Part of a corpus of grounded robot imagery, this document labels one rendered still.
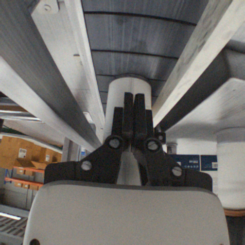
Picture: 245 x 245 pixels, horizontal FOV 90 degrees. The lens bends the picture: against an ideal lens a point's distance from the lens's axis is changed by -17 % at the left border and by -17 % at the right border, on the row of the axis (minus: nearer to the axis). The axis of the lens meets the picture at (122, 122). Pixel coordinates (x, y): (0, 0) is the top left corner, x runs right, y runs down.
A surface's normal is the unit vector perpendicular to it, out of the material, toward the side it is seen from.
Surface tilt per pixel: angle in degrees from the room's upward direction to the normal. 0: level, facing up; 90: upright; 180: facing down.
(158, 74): 0
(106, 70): 0
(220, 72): 90
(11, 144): 89
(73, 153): 90
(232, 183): 92
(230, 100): 0
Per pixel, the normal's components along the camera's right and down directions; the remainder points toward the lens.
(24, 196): 0.15, -0.29
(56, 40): -0.07, 0.95
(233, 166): -0.70, -0.31
